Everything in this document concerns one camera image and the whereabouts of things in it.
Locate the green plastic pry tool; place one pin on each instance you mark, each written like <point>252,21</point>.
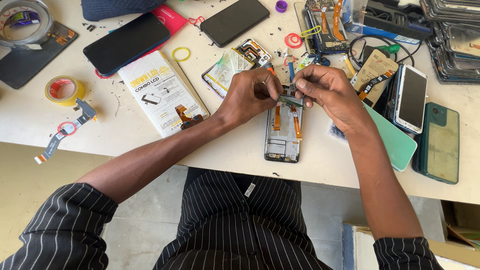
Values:
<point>388,48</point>

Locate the yellow rubber band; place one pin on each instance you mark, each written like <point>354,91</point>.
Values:
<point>174,50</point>
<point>311,30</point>

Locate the phone housing with clear film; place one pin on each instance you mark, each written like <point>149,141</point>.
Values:
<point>225,69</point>

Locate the black and blue tool case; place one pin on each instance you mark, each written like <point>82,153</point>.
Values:
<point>393,20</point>

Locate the cardboard box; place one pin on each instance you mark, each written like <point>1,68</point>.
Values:
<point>461,240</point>

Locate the large clear tape roll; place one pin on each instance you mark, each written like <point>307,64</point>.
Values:
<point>47,28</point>

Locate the blue phone with black screen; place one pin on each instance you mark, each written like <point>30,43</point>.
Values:
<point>125,43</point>

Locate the dark green phone case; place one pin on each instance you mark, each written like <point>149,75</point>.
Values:
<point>440,144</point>

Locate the person's right hand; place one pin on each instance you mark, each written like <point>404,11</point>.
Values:
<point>333,95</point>

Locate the opened grey phone frame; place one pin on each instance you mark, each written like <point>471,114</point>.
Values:
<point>284,148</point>

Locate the yellow tape roll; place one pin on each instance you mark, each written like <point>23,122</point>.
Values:
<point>77,95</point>

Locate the clear bubble wrap bag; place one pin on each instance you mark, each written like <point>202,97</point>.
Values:
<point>336,133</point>

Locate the black pinstriped shirt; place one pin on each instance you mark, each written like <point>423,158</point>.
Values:
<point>240,228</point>

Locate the black phone back panel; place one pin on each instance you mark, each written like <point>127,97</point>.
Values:
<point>26,65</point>

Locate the dark blue fabric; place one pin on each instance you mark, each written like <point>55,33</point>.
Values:
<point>116,8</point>

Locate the mint green phone back cover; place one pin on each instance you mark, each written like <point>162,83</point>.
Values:
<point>393,142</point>

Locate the red packet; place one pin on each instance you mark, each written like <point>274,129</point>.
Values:
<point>171,18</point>

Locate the stack of phone screens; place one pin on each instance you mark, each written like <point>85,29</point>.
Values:
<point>457,41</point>

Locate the red rubber band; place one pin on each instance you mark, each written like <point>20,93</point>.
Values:
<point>60,131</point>
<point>192,19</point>
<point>287,39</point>

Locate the white phone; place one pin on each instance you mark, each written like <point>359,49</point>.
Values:
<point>412,95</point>

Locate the white display package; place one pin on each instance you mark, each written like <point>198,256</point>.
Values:
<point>161,92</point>

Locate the person's left hand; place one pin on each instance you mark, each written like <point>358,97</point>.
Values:
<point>247,93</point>

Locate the small green circuit board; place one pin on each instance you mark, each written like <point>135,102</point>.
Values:
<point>290,102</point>

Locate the brown display package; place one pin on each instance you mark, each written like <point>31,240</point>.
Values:
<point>375,67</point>

